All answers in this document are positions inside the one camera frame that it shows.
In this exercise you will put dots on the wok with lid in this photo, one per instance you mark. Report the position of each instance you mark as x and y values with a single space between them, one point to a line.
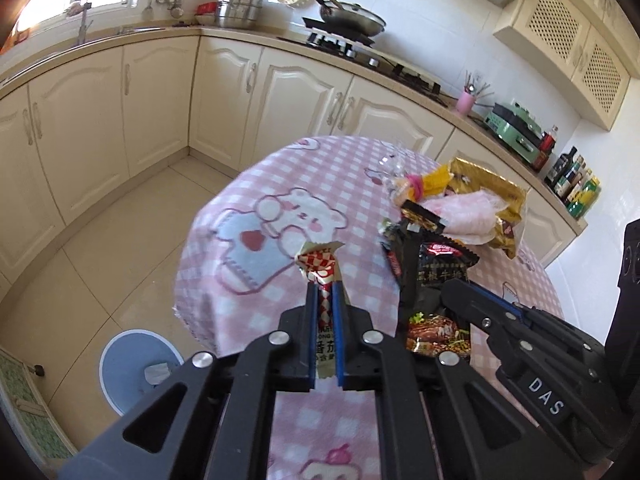
351 16

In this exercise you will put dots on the dark soy sauce bottle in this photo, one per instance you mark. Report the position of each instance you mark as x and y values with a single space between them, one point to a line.
560 167

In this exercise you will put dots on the green glass side cabinet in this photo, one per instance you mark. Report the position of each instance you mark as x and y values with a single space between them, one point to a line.
29 417

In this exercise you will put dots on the white red plastic bag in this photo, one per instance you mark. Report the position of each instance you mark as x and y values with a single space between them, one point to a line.
470 217

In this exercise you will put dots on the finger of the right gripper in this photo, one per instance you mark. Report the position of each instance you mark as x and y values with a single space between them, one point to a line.
478 305

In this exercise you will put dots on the pink checkered tablecloth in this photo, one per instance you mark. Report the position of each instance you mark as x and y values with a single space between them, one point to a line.
237 274

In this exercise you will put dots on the black snack wrapper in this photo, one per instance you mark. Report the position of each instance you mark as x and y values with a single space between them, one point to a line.
421 257

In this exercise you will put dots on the gold foil snack bag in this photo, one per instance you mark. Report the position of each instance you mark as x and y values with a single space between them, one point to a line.
468 177

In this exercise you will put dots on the light blue trash bin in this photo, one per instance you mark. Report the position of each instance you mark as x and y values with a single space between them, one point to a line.
123 360

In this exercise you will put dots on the crumpled paper in bin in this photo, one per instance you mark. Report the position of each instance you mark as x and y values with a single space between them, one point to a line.
157 373

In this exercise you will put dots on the red label sauce bottle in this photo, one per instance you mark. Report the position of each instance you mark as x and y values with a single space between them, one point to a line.
546 147

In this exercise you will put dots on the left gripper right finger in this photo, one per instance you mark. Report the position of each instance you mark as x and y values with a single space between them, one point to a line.
355 363

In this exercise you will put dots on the yellow pink candy wrapper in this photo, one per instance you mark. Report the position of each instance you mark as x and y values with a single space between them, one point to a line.
418 187

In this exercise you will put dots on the steel stock pot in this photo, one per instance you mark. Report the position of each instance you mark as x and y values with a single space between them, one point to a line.
238 14

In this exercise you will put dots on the black gas stove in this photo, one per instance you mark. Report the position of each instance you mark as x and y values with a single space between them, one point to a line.
382 63

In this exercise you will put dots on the red noodle packet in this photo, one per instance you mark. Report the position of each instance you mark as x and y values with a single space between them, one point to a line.
432 334

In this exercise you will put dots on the cream upper lattice cabinet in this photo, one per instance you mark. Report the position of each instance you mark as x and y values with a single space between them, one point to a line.
560 42

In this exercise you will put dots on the red white checkered wrapper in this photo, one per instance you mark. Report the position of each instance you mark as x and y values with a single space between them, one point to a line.
318 264

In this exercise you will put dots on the green yellow oil bottle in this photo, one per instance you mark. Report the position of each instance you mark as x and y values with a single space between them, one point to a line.
584 198

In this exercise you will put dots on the chrome sink faucet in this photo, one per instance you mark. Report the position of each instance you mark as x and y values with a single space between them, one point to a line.
77 7

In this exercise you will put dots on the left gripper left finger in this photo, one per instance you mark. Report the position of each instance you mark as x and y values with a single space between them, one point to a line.
297 368

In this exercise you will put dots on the pink utensil cup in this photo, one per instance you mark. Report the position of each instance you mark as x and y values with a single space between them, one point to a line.
475 88

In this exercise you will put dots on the cream lower cabinets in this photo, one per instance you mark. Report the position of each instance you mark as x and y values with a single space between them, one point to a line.
77 127

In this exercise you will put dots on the green electric grill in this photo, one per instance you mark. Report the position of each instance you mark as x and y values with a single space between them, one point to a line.
513 125

